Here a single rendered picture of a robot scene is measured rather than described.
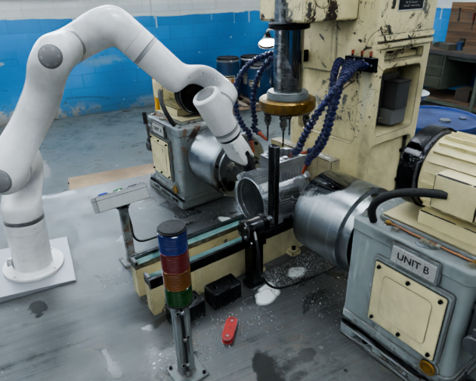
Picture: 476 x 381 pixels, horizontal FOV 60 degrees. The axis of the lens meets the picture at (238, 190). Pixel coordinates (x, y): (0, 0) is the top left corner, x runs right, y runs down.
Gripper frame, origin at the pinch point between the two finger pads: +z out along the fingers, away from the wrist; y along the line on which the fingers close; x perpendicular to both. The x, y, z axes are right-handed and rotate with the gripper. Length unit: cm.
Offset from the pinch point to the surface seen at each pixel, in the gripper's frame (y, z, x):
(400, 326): 66, 9, -14
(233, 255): 13.2, 10.4, -25.1
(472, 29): -200, 273, 469
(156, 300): 13, 0, -50
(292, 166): 11.1, 3.3, 8.8
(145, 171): -236, 111, 1
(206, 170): -19.0, 2.3, -7.7
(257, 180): 9.5, -1.9, -3.5
